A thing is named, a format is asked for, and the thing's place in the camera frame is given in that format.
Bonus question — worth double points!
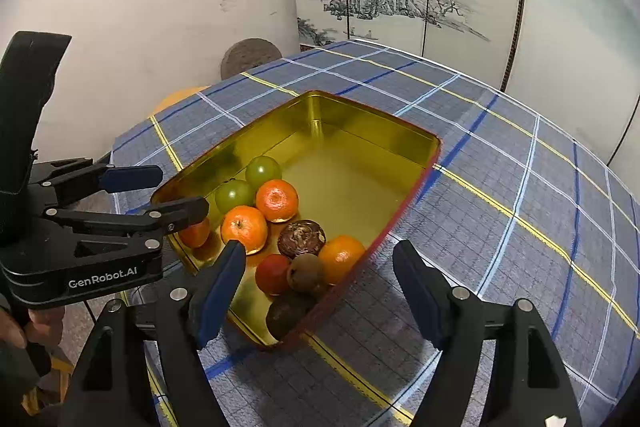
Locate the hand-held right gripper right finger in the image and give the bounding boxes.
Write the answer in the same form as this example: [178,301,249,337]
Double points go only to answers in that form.
[392,239,583,427]

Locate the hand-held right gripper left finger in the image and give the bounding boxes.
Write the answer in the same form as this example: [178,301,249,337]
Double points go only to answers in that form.
[57,239,247,427]

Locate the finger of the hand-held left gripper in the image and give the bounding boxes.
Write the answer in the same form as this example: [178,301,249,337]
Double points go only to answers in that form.
[30,158,164,206]
[44,197,210,260]

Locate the red tomato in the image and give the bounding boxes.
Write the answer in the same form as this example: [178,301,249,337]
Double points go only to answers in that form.
[255,254,293,296]
[179,217,212,249]

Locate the green tomato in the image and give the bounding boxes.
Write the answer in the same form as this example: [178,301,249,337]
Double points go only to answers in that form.
[245,156,282,190]
[215,179,257,215]

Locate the small orange mandarin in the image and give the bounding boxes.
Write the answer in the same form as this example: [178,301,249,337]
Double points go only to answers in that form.
[255,179,300,223]
[220,205,269,255]

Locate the dark avocado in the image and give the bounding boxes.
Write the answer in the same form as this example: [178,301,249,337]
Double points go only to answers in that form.
[265,289,317,342]

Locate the large smooth orange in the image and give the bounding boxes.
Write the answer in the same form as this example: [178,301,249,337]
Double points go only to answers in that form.
[318,235,367,285]

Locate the brown kiwi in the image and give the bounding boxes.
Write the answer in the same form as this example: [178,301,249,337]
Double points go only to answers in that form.
[286,253,325,294]

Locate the dark brown mangosteen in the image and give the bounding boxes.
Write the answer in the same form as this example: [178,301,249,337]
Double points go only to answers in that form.
[277,220,327,259]

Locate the red tin box gold interior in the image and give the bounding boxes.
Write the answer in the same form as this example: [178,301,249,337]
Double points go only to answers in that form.
[150,90,443,353]

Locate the person's left hand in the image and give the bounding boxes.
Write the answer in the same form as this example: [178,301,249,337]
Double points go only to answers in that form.
[0,307,66,350]

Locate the orange round stool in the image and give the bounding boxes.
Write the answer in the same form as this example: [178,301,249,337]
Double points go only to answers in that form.
[152,86,211,114]

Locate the blue plaid tablecloth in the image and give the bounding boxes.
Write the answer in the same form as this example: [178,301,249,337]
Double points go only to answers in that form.
[110,39,640,427]

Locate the round grey stone disc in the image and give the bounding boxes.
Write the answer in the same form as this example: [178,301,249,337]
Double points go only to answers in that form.
[221,38,285,80]

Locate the yellow object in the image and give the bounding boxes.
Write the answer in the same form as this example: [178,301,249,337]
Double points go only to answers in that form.
[22,354,71,415]

